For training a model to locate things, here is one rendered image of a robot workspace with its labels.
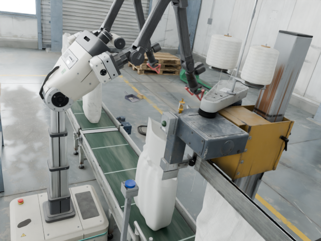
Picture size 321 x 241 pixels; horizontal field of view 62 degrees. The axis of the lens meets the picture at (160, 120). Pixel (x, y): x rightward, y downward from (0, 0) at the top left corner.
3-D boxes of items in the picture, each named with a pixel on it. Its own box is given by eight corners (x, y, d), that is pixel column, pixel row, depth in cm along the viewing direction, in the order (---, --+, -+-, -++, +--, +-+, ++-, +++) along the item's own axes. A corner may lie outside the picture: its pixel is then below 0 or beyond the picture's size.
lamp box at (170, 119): (159, 128, 131) (162, 111, 127) (167, 127, 133) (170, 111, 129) (166, 135, 125) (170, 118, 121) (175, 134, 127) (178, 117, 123)
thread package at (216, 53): (198, 62, 149) (205, 31, 142) (221, 63, 157) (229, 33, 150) (217, 71, 136) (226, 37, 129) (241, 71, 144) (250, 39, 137)
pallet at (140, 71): (127, 65, 739) (127, 60, 733) (166, 66, 793) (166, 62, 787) (138, 74, 674) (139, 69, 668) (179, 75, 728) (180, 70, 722)
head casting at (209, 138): (162, 157, 140) (171, 104, 128) (199, 151, 152) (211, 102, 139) (194, 193, 117) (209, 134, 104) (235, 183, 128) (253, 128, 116)
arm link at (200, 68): (180, 60, 164) (187, 64, 157) (195, 52, 166) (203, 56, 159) (185, 77, 171) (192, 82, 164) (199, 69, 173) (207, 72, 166)
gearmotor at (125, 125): (111, 124, 340) (112, 114, 333) (122, 123, 347) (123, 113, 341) (119, 136, 316) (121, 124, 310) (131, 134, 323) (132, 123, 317)
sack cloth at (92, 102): (78, 108, 345) (80, 52, 315) (95, 107, 354) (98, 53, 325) (86, 124, 308) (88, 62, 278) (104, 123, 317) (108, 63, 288)
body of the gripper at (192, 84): (193, 82, 176) (190, 73, 172) (202, 88, 168) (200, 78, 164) (185, 87, 175) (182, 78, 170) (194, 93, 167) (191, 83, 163)
